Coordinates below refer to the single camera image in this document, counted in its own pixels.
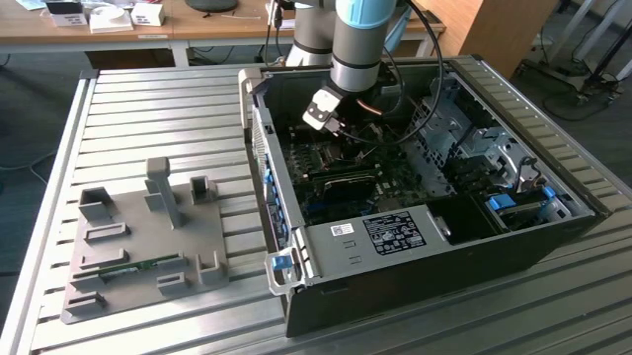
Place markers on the black PC case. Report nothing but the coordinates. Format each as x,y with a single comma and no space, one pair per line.
420,296

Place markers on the silver drive cage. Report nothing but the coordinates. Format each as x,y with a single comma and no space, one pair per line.
444,137

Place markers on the blue disk carrier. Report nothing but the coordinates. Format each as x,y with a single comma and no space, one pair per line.
502,203

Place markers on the dark round object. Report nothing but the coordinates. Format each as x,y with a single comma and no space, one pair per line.
213,4

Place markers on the wooden cabinet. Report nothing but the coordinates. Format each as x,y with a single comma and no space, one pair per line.
519,29

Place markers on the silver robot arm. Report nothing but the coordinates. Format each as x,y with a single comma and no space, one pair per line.
356,63

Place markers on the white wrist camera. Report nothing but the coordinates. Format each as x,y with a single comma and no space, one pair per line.
324,100

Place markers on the wooden desk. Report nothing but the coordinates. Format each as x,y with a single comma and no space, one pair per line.
198,26

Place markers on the white labelled box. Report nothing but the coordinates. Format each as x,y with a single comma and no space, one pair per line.
149,16

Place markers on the pale blue paper sheet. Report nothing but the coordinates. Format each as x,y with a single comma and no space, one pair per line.
30,4

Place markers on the green motherboard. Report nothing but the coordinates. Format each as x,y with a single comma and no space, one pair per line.
395,174

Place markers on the grey parts rack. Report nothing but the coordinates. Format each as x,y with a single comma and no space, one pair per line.
149,236

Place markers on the blue case latch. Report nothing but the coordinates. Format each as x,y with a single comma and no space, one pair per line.
280,262

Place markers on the blue carrier tab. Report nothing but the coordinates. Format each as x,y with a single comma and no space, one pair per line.
550,194

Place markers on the green RAM stick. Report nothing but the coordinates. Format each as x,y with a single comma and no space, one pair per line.
144,264

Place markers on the black wheeled stand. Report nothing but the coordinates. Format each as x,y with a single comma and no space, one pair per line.
598,83

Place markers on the CPU socket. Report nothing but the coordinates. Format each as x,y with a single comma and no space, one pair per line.
320,153

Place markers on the white box black top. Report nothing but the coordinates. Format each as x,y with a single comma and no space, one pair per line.
69,20

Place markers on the black graphics card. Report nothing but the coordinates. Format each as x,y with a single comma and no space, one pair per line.
345,190

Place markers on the silver power supply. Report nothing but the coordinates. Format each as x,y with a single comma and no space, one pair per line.
345,251

